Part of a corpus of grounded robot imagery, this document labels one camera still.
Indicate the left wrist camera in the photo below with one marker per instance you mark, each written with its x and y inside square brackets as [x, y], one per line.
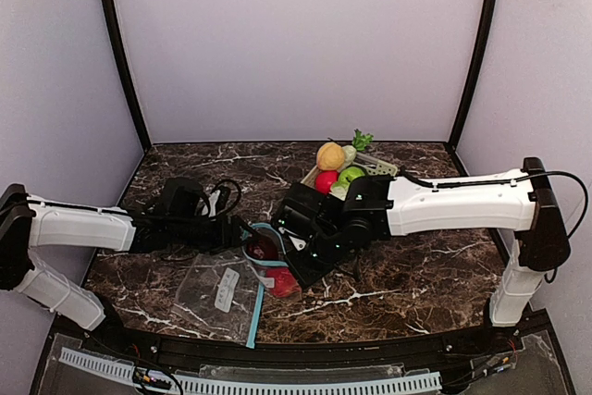
[223, 198]

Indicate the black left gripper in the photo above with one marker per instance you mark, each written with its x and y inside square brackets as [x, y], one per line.
[233, 232]

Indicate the black left frame post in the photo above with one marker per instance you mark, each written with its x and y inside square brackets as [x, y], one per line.
[124, 73]

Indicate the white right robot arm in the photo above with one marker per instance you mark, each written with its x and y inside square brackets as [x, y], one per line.
[326, 228]

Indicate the round red fruit toy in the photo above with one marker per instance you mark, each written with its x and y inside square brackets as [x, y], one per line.
[325, 180]

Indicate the white radish with leaves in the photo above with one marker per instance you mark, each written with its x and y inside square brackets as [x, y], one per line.
[358, 144]

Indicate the black table edge rail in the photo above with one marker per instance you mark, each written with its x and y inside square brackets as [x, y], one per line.
[450, 352]

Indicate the black frame post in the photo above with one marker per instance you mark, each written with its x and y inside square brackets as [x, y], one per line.
[124, 73]
[473, 72]

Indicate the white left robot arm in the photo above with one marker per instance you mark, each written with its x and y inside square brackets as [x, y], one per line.
[183, 213]

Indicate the light blue cable duct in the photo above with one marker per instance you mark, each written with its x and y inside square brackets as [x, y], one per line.
[210, 379]

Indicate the white green cabbage toy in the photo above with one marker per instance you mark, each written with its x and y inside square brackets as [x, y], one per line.
[340, 189]

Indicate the clear zip bag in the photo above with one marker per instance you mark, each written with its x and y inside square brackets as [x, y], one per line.
[221, 296]
[259, 267]

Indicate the pale green perforated basket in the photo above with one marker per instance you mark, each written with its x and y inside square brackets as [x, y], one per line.
[373, 166]

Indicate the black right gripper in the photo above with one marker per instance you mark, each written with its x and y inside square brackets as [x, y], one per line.
[304, 265]

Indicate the black right frame post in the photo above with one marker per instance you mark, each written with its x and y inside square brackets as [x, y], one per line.
[473, 72]

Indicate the yellow peach toy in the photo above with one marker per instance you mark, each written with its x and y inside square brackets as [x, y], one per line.
[330, 156]

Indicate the dark red apple toy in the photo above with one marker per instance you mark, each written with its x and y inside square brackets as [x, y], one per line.
[263, 246]

